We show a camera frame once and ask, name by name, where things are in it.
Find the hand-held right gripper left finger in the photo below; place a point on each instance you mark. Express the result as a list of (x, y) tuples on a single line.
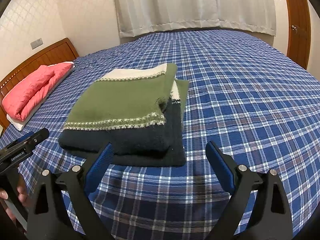
[(100, 165)]

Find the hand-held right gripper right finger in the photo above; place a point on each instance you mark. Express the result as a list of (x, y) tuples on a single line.
[(221, 167)]

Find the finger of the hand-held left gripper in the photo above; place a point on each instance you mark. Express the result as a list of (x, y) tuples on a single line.
[(25, 136), (37, 137)]

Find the green cream navy knit sweater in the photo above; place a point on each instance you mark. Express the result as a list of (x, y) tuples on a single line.
[(120, 105)]

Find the person's left hand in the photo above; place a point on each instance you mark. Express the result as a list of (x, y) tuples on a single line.
[(23, 195)]

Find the white pillow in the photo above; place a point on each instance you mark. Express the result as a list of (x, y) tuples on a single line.
[(16, 125)]

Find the blue plaid bedspread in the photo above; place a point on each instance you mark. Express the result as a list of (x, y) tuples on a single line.
[(250, 92)]

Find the wooden headboard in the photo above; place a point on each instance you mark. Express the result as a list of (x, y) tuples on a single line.
[(50, 55)]

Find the metal door knob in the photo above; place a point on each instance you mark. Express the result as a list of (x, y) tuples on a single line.
[(294, 28)]

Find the white curtain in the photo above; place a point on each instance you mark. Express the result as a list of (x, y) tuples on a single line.
[(187, 5)]

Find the wooden door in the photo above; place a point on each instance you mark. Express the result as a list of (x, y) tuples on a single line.
[(297, 10)]

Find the grey wall switch plate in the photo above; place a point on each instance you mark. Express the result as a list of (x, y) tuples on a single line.
[(36, 43)]

